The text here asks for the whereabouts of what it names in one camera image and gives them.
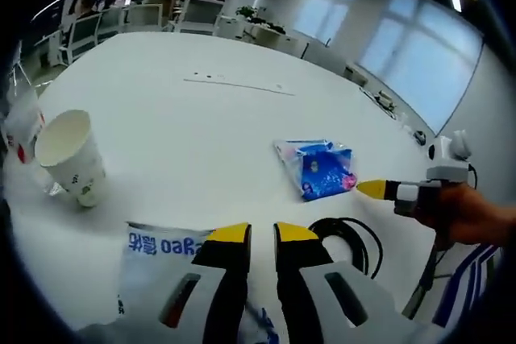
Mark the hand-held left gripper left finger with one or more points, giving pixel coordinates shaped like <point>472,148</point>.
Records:
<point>234,279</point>

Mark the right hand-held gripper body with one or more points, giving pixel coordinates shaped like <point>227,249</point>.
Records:
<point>449,158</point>

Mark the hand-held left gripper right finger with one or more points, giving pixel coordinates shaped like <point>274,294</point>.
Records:
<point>298,279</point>

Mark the white packet blue lettering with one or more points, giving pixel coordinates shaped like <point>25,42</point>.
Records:
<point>153,263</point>

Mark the blue plastic wipes packet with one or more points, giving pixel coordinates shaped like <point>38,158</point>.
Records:
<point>322,175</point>

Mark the white paper cup green print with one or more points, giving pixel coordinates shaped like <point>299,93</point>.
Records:
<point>76,167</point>

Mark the clear plastic water bottle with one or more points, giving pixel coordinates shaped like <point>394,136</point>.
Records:
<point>24,126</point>

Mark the person's right hand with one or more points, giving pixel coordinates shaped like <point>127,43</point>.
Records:
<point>455,215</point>

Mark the person's white striped shirt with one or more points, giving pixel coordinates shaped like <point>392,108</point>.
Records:
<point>463,287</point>

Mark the large window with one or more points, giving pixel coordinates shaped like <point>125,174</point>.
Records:
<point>403,58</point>

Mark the white low cabinet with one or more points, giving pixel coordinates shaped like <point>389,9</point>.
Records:
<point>274,36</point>

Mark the potted green plant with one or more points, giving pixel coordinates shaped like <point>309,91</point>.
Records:
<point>246,13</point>

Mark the white office chair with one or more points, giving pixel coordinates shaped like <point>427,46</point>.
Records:
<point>201,13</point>
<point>80,38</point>
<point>143,17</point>

